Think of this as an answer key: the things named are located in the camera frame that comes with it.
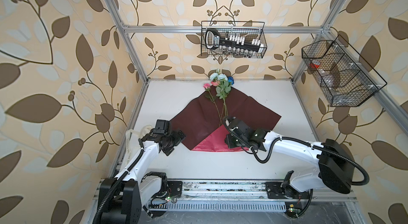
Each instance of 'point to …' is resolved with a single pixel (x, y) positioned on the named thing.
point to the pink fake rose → (216, 84)
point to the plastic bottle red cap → (315, 63)
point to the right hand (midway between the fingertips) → (225, 142)
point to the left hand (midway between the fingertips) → (182, 139)
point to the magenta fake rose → (206, 86)
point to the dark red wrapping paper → (202, 124)
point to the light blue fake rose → (223, 78)
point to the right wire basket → (346, 79)
